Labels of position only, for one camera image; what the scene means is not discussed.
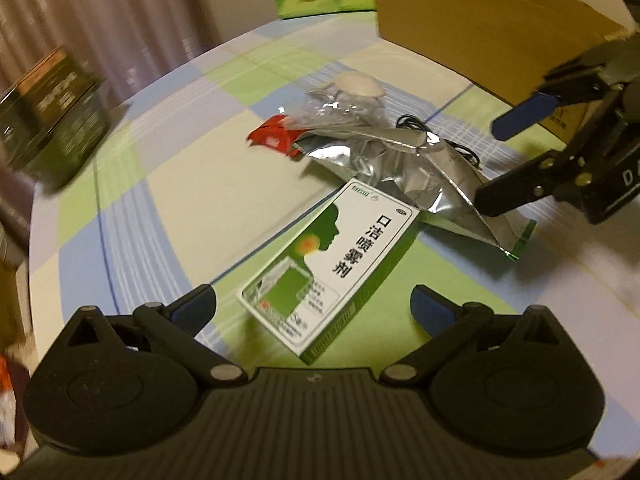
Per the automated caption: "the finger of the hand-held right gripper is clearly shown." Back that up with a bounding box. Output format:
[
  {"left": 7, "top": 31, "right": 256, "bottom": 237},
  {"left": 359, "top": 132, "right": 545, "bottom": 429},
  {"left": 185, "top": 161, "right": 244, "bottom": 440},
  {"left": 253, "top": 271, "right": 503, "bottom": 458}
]
[
  {"left": 490, "top": 52, "right": 612, "bottom": 142},
  {"left": 474, "top": 87, "right": 624, "bottom": 219}
]

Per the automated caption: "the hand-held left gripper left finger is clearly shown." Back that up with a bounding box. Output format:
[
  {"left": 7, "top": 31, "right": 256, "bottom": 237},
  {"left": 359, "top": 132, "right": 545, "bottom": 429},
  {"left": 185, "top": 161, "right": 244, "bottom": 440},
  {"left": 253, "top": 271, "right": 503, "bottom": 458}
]
[{"left": 54, "top": 284, "right": 248, "bottom": 387}]

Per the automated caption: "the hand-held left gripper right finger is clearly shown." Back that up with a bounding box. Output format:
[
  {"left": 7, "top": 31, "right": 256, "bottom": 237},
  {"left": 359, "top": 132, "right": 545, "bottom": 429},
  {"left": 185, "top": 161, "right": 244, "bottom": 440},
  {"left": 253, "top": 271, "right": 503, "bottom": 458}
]
[{"left": 379, "top": 284, "right": 574, "bottom": 387}]

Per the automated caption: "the black cable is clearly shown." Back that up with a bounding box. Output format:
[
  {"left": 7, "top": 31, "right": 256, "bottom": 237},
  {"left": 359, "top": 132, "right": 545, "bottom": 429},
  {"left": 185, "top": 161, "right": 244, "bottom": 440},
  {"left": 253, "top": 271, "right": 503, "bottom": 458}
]
[{"left": 396, "top": 114, "right": 483, "bottom": 170}]

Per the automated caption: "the green white spray medicine box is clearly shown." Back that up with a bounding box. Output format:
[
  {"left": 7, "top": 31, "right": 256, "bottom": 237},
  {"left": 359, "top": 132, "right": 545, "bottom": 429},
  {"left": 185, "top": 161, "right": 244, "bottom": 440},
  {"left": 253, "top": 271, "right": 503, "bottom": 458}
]
[{"left": 236, "top": 179, "right": 421, "bottom": 365}]

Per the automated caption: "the silver foil bag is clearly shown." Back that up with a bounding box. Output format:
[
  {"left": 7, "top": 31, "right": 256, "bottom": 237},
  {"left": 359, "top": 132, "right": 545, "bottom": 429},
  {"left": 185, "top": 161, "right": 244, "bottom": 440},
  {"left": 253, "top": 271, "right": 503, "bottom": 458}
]
[{"left": 292, "top": 87, "right": 537, "bottom": 263}]

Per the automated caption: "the brown cardboard box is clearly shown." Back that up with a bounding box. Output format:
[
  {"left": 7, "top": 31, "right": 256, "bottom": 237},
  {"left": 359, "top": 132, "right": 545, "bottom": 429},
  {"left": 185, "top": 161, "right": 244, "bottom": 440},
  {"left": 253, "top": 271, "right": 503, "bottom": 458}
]
[{"left": 371, "top": 0, "right": 640, "bottom": 141}]

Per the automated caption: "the white speckled spoon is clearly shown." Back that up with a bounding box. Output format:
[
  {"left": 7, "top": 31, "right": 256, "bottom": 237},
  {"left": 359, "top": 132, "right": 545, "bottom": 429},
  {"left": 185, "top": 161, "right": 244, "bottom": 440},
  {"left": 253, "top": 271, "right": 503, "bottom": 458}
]
[{"left": 332, "top": 72, "right": 385, "bottom": 98}]

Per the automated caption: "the clear packet with red header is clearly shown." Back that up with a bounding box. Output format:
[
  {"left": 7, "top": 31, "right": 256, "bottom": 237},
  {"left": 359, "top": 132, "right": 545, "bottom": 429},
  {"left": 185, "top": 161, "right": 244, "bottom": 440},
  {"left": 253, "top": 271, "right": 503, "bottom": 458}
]
[{"left": 247, "top": 114, "right": 301, "bottom": 158}]

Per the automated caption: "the dark green wrapped bowl pack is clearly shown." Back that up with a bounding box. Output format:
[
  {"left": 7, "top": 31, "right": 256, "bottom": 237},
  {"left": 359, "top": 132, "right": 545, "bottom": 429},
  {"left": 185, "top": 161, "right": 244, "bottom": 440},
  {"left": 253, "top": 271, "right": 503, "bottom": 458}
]
[{"left": 0, "top": 47, "right": 113, "bottom": 193}]

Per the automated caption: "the brown curtain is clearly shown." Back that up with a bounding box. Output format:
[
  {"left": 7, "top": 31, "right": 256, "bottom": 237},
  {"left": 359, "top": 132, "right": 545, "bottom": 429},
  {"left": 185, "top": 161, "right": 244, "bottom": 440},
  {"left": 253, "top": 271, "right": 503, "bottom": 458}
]
[{"left": 0, "top": 0, "right": 281, "bottom": 106}]

